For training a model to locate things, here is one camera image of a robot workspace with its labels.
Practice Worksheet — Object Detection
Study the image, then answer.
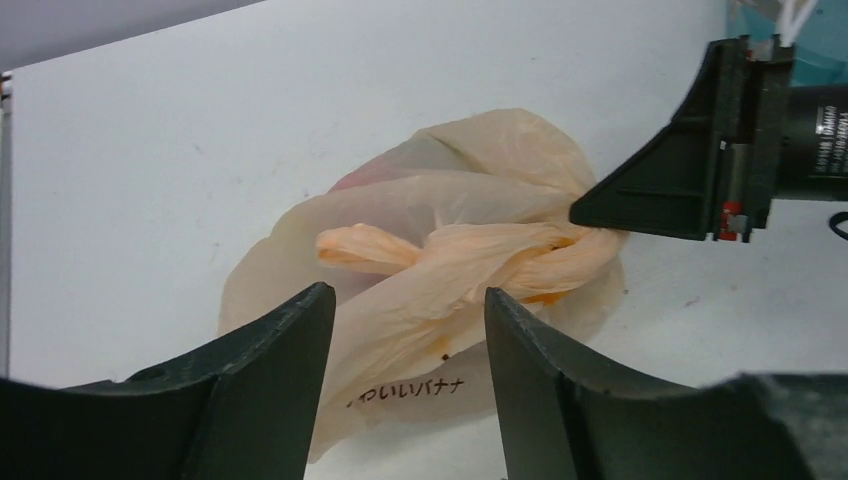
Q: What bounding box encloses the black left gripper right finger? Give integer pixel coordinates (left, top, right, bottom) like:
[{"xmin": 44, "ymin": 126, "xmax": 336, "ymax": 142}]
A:
[{"xmin": 484, "ymin": 288, "xmax": 847, "ymax": 479}]

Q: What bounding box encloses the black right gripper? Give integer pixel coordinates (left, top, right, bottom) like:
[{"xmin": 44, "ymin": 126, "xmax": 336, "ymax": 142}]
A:
[{"xmin": 570, "ymin": 36, "xmax": 847, "ymax": 243}]

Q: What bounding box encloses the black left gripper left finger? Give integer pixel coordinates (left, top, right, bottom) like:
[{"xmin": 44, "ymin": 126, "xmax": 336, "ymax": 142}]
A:
[{"xmin": 1, "ymin": 282, "xmax": 336, "ymax": 479}]

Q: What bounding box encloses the orange translucent plastic bag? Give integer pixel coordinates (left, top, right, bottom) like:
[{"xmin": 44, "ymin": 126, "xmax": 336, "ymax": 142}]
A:
[{"xmin": 218, "ymin": 108, "xmax": 627, "ymax": 462}]

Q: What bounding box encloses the teal plastic tray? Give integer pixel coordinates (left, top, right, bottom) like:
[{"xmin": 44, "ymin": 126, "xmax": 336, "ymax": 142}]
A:
[{"xmin": 725, "ymin": 0, "xmax": 847, "ymax": 86}]

